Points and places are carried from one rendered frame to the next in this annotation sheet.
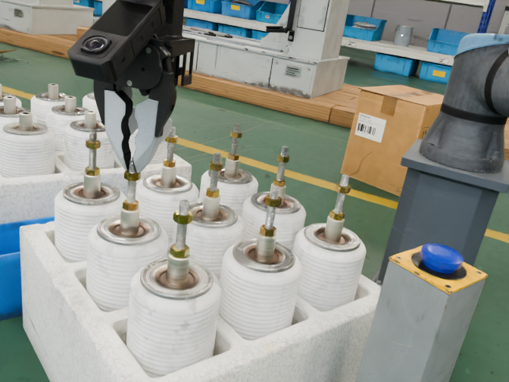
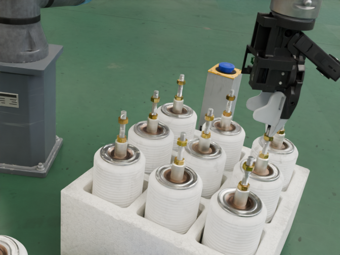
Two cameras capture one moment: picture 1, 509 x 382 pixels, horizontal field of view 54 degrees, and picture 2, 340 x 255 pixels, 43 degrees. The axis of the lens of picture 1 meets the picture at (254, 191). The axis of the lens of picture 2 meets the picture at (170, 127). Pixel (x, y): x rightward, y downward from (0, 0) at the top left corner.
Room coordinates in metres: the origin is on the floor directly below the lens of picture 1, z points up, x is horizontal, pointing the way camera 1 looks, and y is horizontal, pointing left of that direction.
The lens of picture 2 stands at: (0.99, 0.69, 0.68)
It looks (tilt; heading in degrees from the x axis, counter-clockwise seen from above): 28 degrees down; 245
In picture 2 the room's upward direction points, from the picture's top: 8 degrees clockwise
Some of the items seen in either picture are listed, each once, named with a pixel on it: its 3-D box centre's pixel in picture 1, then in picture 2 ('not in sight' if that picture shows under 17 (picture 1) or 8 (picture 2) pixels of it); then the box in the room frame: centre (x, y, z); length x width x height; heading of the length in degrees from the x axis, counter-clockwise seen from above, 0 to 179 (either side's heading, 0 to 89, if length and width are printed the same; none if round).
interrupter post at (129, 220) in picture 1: (129, 220); (261, 164); (0.54, 0.14, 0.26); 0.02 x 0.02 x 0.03
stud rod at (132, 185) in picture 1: (131, 191); (265, 146); (0.54, 0.14, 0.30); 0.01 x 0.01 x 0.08
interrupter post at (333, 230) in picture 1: (333, 229); (177, 105); (0.60, -0.11, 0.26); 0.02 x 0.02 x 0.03
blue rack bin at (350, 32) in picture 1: (362, 27); not in sight; (5.39, -0.84, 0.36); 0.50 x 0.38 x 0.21; 158
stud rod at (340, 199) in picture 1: (339, 202); (179, 90); (0.60, -0.11, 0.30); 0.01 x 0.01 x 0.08
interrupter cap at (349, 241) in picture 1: (332, 237); (176, 111); (0.60, -0.11, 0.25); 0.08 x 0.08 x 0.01
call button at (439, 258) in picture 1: (440, 260); (226, 68); (0.44, -0.19, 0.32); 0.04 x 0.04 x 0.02
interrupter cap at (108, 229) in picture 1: (129, 230); (259, 169); (0.54, 0.14, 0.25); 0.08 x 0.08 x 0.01
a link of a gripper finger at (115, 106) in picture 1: (128, 125); (268, 115); (0.56, 0.16, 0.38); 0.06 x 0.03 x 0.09; 165
